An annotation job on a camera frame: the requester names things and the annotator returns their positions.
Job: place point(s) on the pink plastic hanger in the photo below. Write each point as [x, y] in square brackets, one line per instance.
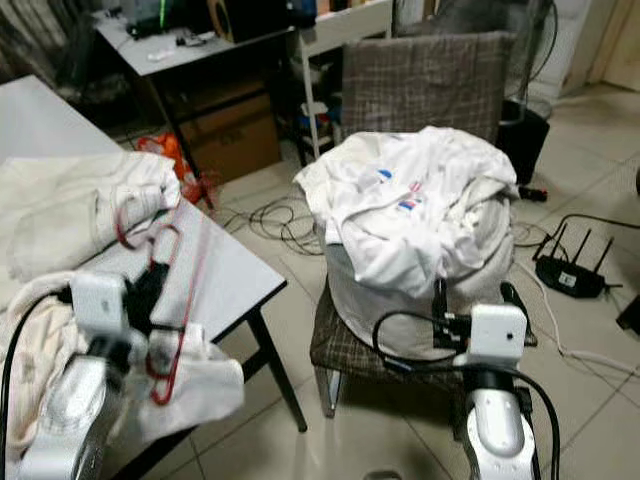
[160, 385]

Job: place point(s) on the cream crumpled garment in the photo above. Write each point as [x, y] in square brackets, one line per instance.
[210, 385]

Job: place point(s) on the white garment with logo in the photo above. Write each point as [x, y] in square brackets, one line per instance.
[410, 230]

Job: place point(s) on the black router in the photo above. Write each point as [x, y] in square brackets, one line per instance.
[575, 275]

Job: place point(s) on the grey laundry basket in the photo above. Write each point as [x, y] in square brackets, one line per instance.
[370, 310]

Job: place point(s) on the white table black legs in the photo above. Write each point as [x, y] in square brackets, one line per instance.
[40, 120]

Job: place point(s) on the black standing fan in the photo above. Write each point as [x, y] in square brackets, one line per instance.
[522, 140]

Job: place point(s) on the dark desk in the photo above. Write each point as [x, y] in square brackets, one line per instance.
[160, 50]

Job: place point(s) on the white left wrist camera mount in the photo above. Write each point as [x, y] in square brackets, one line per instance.
[98, 300]

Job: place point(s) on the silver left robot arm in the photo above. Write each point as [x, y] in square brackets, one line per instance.
[80, 410]

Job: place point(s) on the white shelf unit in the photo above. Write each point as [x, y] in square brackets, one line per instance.
[345, 25]

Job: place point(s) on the orange bag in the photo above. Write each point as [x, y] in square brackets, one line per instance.
[165, 150]

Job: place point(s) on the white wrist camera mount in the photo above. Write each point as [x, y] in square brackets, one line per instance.
[498, 335]
[98, 300]

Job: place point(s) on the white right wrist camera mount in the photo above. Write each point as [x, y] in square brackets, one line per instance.
[498, 335]

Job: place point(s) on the white spread garment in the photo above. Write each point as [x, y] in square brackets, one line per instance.
[80, 210]

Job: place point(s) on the small brown cardboard box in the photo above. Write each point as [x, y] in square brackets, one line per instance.
[230, 140]

